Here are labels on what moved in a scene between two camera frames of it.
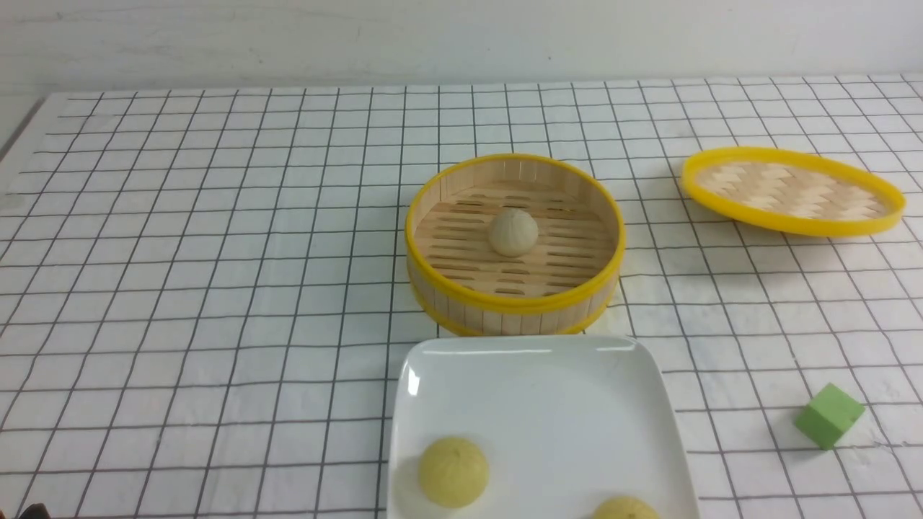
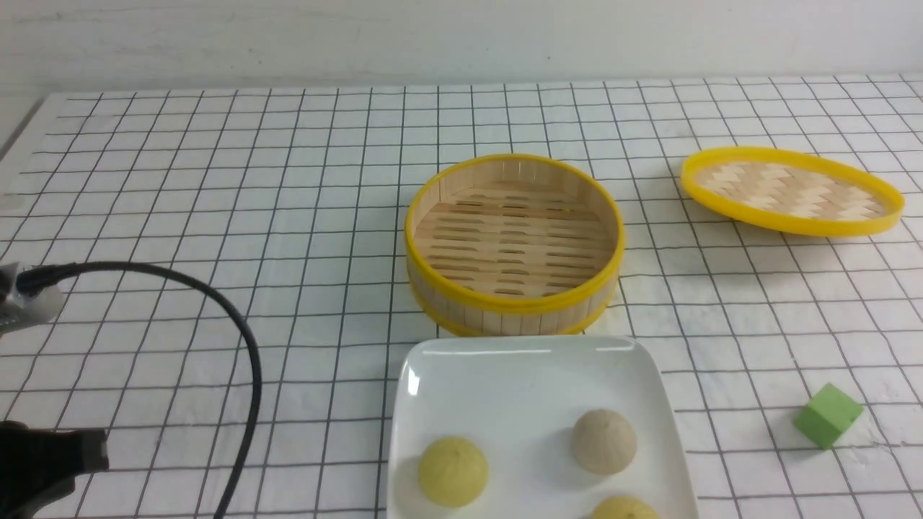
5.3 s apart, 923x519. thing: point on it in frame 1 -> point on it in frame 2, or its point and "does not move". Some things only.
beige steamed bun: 513,232 -> 603,442
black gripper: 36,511 -> 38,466
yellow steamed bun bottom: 625,507 does not move
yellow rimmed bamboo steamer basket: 460,284 does not move
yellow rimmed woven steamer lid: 790,192 does not move
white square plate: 566,422 does not move
